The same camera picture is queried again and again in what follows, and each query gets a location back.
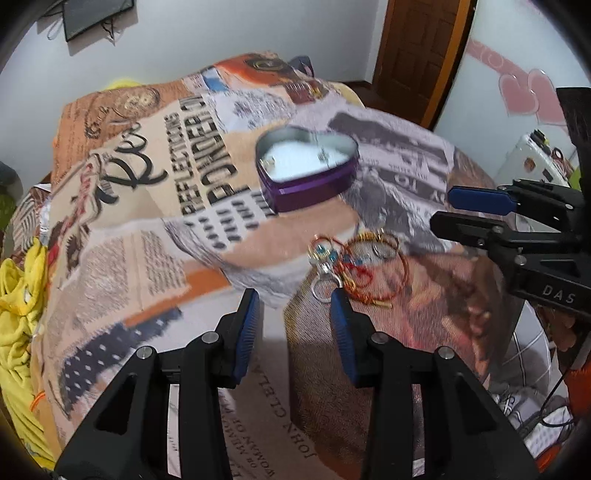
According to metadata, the pile of bracelets and rings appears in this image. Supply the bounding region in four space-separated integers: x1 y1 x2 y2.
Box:
336 234 411 309

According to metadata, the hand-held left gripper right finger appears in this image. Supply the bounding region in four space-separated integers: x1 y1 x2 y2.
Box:
329 288 539 480

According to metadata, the printed newspaper-pattern blanket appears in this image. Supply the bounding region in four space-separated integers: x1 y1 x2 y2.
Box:
9 53 527 480

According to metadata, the purple heart-shaped tin box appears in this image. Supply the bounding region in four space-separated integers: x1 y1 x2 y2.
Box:
255 126 360 213

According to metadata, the brown wooden door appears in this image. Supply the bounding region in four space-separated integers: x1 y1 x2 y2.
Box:
369 0 477 129

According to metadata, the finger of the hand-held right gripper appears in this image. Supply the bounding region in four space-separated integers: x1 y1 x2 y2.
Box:
448 180 578 232
429 211 591 317

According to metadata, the thin black cable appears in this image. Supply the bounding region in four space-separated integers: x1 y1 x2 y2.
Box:
538 344 580 428

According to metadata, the large silver ring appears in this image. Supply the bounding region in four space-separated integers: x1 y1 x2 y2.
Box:
310 272 345 301

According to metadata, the yellow pillow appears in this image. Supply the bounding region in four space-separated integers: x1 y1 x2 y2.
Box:
102 78 145 92

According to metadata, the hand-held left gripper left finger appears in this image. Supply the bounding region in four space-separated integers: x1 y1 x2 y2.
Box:
55 289 260 480

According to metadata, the blue beaded earring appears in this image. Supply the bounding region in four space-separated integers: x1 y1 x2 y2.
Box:
308 244 343 269

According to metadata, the wall-mounted black screen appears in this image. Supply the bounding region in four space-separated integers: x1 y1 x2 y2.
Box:
62 0 137 42

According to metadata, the pink heart wall sticker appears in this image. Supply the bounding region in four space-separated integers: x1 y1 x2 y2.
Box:
498 68 570 126

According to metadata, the white checked bed sheet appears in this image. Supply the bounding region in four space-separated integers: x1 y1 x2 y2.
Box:
485 302 575 444

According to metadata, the yellow cloth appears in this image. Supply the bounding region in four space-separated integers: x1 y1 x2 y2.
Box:
0 247 63 469

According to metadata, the white appliance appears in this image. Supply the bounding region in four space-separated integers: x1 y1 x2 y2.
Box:
495 130 583 191

